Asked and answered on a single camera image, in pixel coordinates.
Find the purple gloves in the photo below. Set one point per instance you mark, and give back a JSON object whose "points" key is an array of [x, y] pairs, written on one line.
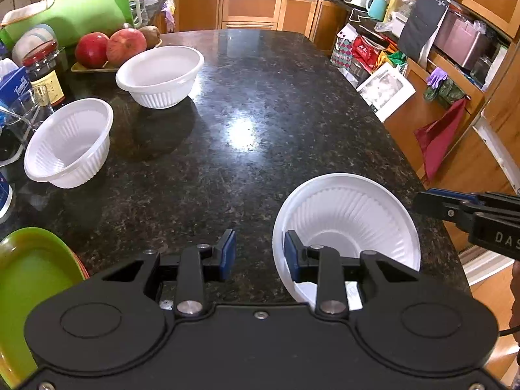
{"points": [[436, 78]]}

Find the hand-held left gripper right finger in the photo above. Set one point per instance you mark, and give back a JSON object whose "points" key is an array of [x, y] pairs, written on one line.
{"points": [[291, 258]]}

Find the kiwi fruit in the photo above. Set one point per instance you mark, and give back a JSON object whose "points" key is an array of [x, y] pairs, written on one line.
{"points": [[149, 36]]}

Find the clear glass cup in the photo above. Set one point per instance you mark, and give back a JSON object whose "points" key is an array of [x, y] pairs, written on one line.
{"points": [[30, 115]]}

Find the white windowed box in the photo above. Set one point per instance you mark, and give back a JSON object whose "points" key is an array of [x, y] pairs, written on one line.
{"points": [[386, 89]]}

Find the white ribbed plastic bowl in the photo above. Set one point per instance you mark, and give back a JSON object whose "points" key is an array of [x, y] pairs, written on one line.
{"points": [[162, 69], [67, 146], [349, 211]]}

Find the pink appliance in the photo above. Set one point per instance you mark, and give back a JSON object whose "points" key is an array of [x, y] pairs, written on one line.
{"points": [[461, 38]]}

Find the fruit tray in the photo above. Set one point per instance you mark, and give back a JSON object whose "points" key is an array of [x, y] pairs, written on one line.
{"points": [[91, 69]]}

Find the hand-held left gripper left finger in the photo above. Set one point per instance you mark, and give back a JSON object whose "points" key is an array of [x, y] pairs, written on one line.
{"points": [[227, 254]]}

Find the wooden base cabinets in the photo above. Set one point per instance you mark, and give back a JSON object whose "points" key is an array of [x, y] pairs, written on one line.
{"points": [[252, 10]]}

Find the white cloth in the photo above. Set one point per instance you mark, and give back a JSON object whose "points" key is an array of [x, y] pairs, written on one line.
{"points": [[32, 8]]}

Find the person's right forearm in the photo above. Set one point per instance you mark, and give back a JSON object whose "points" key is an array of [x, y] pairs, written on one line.
{"points": [[516, 292]]}

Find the green cutting board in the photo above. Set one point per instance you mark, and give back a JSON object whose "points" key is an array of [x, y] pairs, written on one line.
{"points": [[81, 16]]}

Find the dark red apple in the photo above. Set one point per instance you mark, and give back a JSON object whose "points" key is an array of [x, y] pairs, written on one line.
{"points": [[91, 50]]}

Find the dark sauce jar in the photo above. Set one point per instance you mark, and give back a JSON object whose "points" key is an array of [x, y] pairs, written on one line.
{"points": [[44, 77]]}

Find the red cloth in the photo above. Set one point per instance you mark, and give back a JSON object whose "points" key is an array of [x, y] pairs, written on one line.
{"points": [[440, 138]]}

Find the green plastic plate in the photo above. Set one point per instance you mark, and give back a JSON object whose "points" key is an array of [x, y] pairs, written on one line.
{"points": [[32, 276]]}

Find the plastic oil bottle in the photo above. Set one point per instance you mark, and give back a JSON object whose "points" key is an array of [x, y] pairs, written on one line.
{"points": [[402, 4]]}

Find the orange plastic plate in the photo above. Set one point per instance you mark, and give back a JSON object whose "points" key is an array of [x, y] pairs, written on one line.
{"points": [[83, 269]]}

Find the pale red apple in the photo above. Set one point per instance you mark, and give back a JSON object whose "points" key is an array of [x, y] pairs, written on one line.
{"points": [[126, 46]]}

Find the blue tissue pack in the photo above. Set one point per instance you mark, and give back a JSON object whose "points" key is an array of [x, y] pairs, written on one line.
{"points": [[14, 87]]}

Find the blue paper cup white lid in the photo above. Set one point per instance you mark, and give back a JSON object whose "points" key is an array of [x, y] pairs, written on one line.
{"points": [[5, 199]]}

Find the dark apron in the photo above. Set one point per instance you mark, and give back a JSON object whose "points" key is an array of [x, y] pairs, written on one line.
{"points": [[430, 16]]}

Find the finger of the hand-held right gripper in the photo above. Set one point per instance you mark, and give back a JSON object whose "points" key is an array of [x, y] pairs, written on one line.
{"points": [[455, 196], [434, 205]]}

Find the teal mug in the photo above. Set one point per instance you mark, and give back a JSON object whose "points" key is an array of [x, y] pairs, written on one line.
{"points": [[375, 8]]}

